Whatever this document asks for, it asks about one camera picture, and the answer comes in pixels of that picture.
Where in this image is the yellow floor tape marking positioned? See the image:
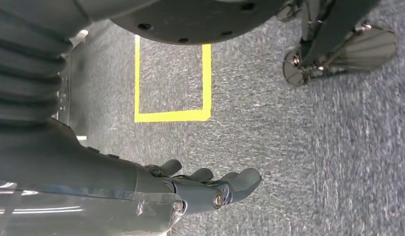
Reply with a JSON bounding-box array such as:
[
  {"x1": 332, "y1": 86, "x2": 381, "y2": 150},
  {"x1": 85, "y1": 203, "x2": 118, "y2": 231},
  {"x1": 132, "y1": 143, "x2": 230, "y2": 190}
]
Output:
[{"x1": 133, "y1": 34, "x2": 212, "y2": 123}]

